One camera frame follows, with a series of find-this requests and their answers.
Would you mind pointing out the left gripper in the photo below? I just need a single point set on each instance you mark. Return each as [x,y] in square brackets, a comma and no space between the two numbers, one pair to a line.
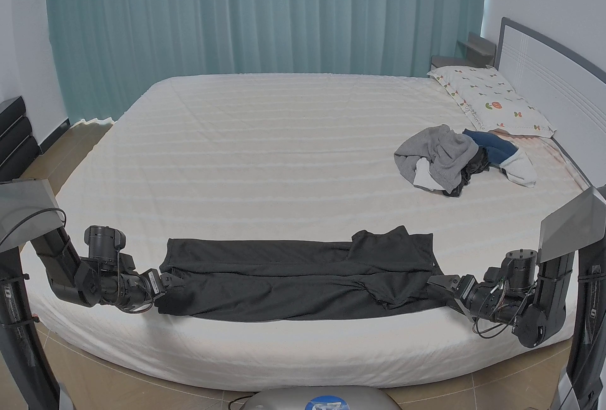
[142,292]

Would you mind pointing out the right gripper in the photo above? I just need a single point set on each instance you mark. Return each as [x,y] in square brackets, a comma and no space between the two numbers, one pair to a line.
[483,301]

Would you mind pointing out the black T-shirt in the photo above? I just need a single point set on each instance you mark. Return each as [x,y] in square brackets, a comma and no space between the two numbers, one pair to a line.
[284,275]

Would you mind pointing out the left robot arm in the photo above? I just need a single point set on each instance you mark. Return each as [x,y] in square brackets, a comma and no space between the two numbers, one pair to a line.
[61,266]

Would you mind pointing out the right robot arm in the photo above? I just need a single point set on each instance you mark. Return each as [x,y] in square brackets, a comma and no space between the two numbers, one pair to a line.
[549,285]

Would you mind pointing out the pile of clothes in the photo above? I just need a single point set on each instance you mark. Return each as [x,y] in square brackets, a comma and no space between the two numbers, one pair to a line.
[440,152]

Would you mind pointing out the bed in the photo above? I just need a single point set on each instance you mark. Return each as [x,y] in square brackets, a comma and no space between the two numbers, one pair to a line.
[284,138]

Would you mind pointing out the white printed pillow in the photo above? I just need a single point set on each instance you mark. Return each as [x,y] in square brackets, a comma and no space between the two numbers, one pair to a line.
[492,98]

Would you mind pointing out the black chest of drawers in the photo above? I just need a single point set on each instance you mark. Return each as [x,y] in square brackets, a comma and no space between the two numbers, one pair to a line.
[14,133]

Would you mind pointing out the grey bedside table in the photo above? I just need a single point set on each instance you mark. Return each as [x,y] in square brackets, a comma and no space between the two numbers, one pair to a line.
[476,47]

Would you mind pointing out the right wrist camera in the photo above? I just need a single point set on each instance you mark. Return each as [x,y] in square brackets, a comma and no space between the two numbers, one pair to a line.
[492,276]

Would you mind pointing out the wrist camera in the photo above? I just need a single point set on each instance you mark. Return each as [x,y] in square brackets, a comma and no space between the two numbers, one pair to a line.
[492,276]
[126,262]

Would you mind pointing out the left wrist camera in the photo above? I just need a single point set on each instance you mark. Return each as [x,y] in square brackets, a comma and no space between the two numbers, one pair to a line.
[126,262]

